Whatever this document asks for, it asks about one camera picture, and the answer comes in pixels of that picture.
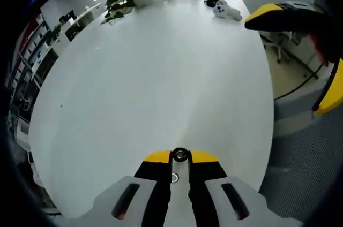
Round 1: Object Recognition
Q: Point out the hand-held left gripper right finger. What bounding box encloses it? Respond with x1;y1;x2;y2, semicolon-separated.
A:
187;149;305;227

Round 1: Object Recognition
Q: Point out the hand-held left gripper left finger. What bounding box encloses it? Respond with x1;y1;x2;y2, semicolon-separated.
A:
68;150;173;227

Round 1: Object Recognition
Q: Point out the metal threaded stud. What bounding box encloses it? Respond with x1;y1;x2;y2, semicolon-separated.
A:
171;146;192;164

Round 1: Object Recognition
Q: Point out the white dotted handheld device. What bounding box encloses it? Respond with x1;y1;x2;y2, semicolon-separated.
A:
213;0;243;21

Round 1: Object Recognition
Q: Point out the grey mesh office chair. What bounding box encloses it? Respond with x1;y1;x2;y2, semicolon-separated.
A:
258;77;343;227

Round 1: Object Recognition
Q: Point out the white background desk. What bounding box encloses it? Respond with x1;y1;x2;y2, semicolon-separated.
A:
50;2;104;51

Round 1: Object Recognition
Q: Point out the storage shelf with white bins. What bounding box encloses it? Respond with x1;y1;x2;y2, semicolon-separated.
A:
8;10;60;110

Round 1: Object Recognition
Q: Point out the small green plant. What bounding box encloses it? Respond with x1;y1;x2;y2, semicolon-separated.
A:
48;23;64;42

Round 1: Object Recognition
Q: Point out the small black monitor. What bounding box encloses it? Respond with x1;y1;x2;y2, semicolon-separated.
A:
59;10;78;24

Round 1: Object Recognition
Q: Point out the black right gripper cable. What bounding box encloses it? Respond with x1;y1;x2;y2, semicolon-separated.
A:
273;60;332;101

